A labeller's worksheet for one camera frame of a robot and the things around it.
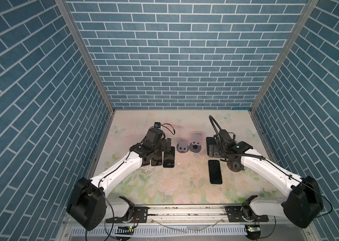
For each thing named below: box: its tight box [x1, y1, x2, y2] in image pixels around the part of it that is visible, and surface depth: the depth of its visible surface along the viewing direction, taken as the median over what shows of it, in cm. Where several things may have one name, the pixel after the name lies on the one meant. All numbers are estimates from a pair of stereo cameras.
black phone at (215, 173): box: [208, 159, 223, 185], surface depth 90 cm
